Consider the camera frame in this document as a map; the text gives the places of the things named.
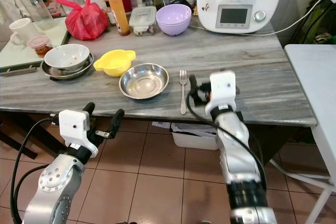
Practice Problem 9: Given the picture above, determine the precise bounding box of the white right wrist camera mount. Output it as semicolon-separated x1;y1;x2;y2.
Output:
204;70;237;115

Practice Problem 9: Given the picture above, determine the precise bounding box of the yellow plastic bowl with handles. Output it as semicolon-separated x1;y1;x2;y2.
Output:
93;49;137;77

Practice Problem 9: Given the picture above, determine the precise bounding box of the white tray with green rim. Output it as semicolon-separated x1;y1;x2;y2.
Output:
0;17;68;76

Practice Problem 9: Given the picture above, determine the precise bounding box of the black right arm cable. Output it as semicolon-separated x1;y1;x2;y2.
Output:
185;95;268;185

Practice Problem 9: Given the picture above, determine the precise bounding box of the orange sauce squeeze bottle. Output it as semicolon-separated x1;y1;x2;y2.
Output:
109;0;131;37

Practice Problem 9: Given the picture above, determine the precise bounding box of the dark wooden table frame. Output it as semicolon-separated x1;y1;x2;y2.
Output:
0;113;66;165

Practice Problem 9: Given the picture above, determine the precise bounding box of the tied red plastic bag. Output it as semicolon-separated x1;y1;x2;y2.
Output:
54;0;110;41

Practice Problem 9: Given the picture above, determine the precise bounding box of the clear lidded food container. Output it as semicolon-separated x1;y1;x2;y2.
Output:
129;6;158;37

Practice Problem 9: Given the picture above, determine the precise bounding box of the small jar with pink lid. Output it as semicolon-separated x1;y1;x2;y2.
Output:
27;35;54;58

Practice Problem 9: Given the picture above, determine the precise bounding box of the white side table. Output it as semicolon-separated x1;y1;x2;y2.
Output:
269;44;336;224

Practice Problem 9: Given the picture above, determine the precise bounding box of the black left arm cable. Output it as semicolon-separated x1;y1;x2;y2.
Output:
10;118;62;224

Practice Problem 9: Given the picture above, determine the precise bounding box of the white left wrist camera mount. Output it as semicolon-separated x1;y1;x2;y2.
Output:
58;109;100;157

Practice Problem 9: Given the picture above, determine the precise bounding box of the small white capped bottle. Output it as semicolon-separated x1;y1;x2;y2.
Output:
99;0;115;26

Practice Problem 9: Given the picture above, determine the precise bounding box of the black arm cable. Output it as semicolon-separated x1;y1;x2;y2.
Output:
10;118;62;224
185;95;268;185

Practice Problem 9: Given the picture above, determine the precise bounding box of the white ceramic bowl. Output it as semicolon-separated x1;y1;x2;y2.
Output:
43;44;91;73

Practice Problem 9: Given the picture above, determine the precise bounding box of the white plastic storage box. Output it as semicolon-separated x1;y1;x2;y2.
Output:
171;129;217;151

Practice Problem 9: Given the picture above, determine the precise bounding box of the white ceramic mug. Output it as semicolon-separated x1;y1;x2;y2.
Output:
8;17;39;47

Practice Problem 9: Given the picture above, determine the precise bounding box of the purple plastic bowl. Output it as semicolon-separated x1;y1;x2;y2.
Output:
155;3;193;37

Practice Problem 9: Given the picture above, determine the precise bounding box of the silver metal fork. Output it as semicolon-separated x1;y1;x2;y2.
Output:
178;69;190;116

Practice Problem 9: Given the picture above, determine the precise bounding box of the white kitchen cooking machine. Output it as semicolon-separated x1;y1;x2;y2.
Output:
195;0;287;35

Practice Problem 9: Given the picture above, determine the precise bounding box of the clear bottle with orange cap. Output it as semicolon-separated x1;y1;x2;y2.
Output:
4;0;54;30

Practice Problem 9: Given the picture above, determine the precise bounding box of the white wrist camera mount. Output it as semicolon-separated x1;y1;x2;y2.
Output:
58;109;100;157
204;70;237;115

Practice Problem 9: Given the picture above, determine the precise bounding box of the empty stainless steel bowl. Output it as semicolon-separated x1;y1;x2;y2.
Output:
119;63;170;100

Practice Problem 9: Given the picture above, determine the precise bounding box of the stainless steel plate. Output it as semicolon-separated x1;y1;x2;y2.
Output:
40;53;95;81

